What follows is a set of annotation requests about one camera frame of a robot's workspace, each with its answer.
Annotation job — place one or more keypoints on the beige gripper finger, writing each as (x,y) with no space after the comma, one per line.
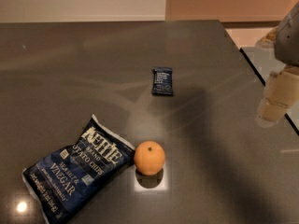
(280,93)

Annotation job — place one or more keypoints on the orange fruit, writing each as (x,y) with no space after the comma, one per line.
(149,158)

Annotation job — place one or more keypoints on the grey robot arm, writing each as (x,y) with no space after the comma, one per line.
(286,43)

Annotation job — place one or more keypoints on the dark blue rxbar blueberry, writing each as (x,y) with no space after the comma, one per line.
(162,81)

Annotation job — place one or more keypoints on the blue kettle chips bag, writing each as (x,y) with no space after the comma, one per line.
(65,180)

